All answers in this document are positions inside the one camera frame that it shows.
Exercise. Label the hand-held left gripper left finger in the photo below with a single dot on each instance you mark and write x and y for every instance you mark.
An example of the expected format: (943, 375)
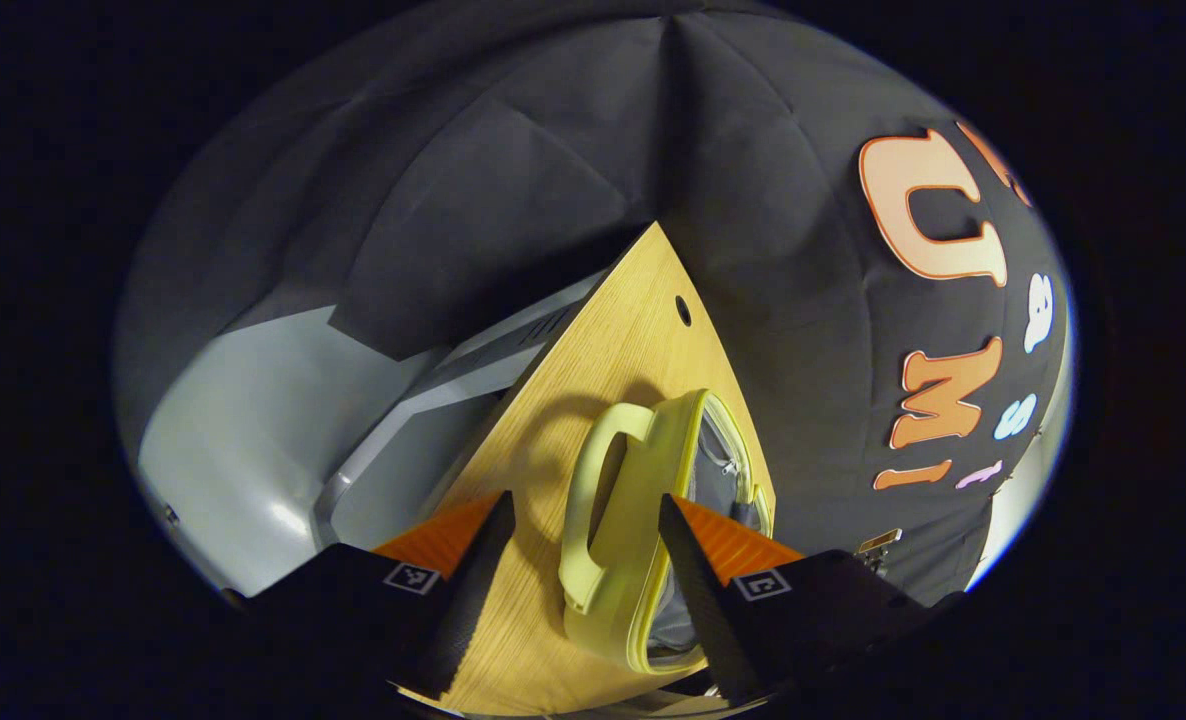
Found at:
(478, 580)

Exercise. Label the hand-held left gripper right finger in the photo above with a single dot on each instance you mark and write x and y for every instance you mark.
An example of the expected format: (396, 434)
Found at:
(698, 590)

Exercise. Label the pale yellow suitcase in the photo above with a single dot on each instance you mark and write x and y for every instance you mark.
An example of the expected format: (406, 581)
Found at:
(618, 560)

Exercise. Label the black backdrop cloth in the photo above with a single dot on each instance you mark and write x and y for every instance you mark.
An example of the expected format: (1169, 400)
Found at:
(553, 150)

